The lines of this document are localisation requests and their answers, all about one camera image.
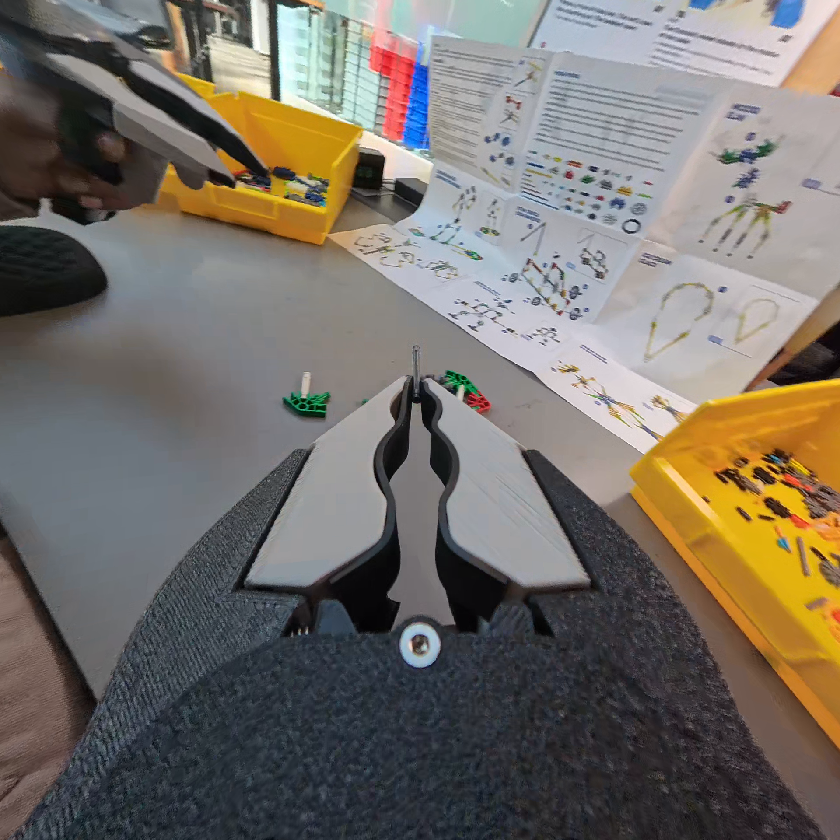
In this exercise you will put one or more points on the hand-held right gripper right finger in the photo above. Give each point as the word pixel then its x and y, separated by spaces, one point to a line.
pixel 519 519

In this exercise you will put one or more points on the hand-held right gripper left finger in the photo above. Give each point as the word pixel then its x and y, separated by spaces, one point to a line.
pixel 322 519

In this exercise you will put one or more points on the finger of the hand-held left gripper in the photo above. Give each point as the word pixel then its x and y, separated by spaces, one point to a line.
pixel 145 125
pixel 197 112

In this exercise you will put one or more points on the green toy connector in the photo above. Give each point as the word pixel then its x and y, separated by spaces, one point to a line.
pixel 309 404

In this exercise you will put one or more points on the yellow parts bin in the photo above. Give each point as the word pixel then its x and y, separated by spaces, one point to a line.
pixel 302 171
pixel 683 473

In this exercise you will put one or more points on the white toy rod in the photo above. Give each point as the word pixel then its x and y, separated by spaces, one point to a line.
pixel 306 382

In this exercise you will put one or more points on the green red toy connector assembly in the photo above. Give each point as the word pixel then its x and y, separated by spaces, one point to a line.
pixel 462 390

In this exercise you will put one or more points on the thin grey toy rod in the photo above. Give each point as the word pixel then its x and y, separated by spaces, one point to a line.
pixel 415 368

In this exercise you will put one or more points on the grey desk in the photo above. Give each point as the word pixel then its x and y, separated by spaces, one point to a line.
pixel 171 420

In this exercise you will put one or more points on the printed task card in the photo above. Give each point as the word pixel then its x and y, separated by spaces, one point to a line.
pixel 683 33

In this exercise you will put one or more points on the person's left hand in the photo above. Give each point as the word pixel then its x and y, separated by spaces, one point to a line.
pixel 33 145

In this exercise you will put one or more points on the black textured armrest pad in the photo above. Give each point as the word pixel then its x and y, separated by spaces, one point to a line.
pixel 46 269

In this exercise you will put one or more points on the black digital clock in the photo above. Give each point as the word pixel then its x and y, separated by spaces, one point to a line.
pixel 369 171

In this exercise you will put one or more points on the red blue stacked bins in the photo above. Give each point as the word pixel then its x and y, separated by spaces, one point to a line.
pixel 400 85

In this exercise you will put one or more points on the small black device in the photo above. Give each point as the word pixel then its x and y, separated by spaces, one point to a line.
pixel 410 192

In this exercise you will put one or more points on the pile of dark toy pieces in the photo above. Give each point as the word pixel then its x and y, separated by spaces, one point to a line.
pixel 788 505

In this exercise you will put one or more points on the fold-out toy instruction sheet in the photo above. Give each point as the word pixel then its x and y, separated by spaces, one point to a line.
pixel 630 184

